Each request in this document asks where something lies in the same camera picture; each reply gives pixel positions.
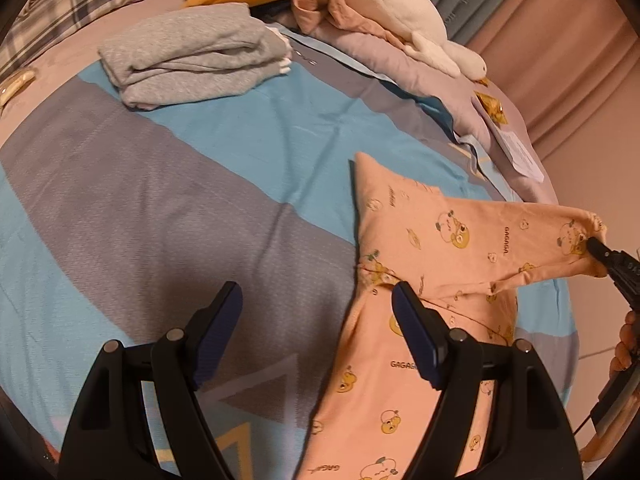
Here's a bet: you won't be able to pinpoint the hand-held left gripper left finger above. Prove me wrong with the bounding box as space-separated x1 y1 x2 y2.
59 281 244 480

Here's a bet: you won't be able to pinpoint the dusty pink cloth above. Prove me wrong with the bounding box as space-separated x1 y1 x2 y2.
292 0 401 36

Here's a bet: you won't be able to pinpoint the small clear packet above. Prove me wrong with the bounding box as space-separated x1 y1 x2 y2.
0 67 38 108

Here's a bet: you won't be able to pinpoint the white paper sheets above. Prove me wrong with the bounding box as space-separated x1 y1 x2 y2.
497 130 545 183

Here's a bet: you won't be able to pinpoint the mauve duvet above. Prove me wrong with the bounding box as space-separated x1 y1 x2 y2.
150 0 551 206

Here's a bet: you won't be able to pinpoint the pink printed baby romper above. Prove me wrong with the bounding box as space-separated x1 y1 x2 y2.
295 151 608 480

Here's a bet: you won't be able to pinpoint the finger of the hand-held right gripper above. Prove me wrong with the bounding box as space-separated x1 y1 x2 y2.
586 237 626 282

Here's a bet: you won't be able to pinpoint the gold snack packet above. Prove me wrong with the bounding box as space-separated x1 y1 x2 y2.
472 91 508 125

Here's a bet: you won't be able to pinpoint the folded grey clothes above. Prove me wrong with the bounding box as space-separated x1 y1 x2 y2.
97 2 293 110

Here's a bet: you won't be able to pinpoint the blue grey patterned blanket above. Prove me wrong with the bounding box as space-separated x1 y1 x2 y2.
0 30 581 480

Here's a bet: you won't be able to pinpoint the pink curtain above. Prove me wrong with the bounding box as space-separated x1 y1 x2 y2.
475 0 640 146

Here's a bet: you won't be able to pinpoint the mauve bed sheet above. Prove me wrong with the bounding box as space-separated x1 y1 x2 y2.
0 5 131 151

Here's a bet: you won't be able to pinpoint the teal curtain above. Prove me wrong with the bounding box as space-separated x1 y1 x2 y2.
415 0 531 46

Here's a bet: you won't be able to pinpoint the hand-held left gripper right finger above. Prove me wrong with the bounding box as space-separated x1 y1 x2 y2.
391 281 583 480

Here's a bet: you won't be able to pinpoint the person's right hand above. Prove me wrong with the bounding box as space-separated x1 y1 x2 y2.
610 310 640 376

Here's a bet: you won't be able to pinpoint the white goose plush toy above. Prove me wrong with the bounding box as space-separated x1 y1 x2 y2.
310 0 488 81

